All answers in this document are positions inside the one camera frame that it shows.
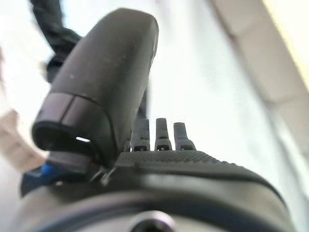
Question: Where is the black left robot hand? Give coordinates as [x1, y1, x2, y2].
[14, 7, 295, 232]

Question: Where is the navy blue garment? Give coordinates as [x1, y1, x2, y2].
[20, 162, 61, 198]

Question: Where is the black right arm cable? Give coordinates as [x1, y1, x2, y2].
[28, 0, 83, 83]

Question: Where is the beige upholstered bed frame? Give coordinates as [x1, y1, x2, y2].
[209, 0, 309, 107]

